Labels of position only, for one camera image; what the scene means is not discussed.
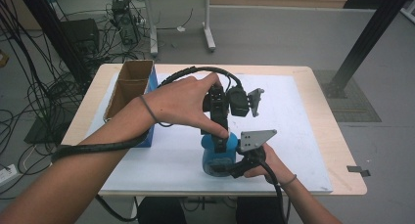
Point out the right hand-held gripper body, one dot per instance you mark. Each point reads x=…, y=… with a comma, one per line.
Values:
x=256, y=141

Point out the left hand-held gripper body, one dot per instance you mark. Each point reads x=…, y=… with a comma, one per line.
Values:
x=238, y=101

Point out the blue bottle with white cap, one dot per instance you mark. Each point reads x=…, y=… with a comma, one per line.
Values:
x=208, y=152

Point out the blue cardboard box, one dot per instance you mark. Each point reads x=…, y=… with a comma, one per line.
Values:
x=129, y=87

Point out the person's right hand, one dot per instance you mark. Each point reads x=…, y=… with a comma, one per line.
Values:
x=274, y=168

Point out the person's left hand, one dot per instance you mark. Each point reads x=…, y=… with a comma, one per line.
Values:
x=181, y=101

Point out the white table mat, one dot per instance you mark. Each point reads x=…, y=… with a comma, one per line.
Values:
x=287, y=145

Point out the person's right leg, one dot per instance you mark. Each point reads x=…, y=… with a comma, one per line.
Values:
x=257, y=212

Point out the person's leg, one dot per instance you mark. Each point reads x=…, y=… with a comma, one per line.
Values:
x=257, y=212
x=161, y=212

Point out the black band on right wrist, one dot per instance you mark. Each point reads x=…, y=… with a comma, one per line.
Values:
x=290, y=180

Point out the black band on wrist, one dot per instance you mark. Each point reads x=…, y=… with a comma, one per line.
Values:
x=290, y=180
x=148, y=109

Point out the black band on left wrist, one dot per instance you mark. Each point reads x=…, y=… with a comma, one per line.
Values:
x=148, y=109

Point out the person's left leg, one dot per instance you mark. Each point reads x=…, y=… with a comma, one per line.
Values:
x=161, y=212

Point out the small white plug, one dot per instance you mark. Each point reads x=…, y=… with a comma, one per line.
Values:
x=181, y=29

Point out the long black tape strip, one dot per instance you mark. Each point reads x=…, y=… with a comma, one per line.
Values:
x=358, y=170

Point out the white desk with metal legs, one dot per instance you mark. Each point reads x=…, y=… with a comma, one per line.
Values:
x=153, y=28

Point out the black equipment case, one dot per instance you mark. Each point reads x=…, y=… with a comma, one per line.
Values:
x=80, y=35

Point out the black floor plate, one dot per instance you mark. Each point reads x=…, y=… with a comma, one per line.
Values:
x=42, y=132

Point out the white power strip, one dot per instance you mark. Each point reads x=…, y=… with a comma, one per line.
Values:
x=7, y=175

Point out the black metal post with base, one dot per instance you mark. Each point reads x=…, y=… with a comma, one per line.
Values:
x=372, y=31

